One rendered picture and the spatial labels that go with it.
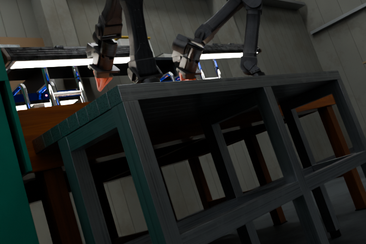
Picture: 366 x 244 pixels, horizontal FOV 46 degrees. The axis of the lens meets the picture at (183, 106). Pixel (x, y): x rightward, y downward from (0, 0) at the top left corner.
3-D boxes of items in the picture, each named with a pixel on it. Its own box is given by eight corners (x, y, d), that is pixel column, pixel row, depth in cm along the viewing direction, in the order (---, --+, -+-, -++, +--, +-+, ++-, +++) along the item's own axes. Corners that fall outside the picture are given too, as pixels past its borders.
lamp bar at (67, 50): (140, 56, 200) (136, 41, 202) (7, 61, 157) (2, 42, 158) (131, 62, 206) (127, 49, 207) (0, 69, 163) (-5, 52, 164)
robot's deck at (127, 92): (341, 79, 183) (337, 70, 183) (122, 101, 94) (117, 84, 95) (194, 140, 241) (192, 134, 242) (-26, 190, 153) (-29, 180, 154)
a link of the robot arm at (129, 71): (126, 69, 133) (131, 62, 128) (151, 65, 137) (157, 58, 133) (132, 89, 132) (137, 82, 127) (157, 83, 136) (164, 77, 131)
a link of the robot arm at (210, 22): (190, 33, 179) (243, -20, 176) (194, 38, 188) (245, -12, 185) (210, 53, 176) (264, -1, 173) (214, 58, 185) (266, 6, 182)
